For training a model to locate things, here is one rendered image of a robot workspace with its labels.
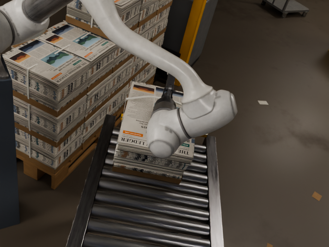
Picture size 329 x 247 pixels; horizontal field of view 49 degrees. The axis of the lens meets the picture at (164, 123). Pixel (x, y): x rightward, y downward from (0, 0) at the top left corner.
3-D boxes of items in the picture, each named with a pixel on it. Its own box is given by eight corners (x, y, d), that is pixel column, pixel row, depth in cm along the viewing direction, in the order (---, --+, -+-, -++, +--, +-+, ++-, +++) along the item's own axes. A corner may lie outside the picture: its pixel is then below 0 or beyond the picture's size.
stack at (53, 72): (5, 164, 240) (-4, 54, 188) (100, 87, 329) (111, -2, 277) (54, 190, 232) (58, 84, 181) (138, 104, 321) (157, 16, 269)
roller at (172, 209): (93, 195, 144) (94, 186, 141) (207, 216, 148) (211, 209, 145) (90, 205, 140) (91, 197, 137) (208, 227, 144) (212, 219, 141)
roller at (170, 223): (89, 208, 139) (91, 200, 136) (208, 230, 143) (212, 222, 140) (86, 219, 135) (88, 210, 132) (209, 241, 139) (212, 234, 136)
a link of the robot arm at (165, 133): (157, 138, 123) (193, 124, 119) (154, 169, 110) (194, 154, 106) (142, 114, 118) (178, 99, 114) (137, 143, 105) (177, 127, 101)
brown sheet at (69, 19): (64, 21, 231) (65, 14, 228) (89, 8, 253) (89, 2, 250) (117, 42, 224) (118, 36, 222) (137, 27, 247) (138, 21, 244)
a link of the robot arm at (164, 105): (147, 129, 121) (149, 118, 126) (174, 135, 122) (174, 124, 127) (153, 106, 116) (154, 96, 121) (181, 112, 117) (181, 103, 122)
